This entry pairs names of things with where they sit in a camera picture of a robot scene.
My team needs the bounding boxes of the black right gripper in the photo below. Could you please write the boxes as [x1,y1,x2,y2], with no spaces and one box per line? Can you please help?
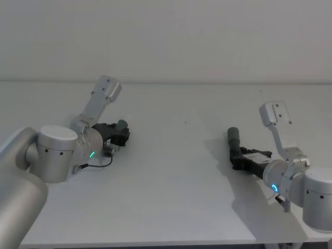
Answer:
[227,126,273,180]

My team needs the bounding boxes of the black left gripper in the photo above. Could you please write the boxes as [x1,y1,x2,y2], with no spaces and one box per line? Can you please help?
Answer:
[92,119,131,147]

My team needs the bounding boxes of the white table cloth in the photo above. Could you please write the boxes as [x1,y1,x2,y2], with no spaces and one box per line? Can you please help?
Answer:
[0,80,332,247]

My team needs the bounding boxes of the thin dark left wrist cable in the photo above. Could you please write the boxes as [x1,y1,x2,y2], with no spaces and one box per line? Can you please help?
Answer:
[77,145,120,170]

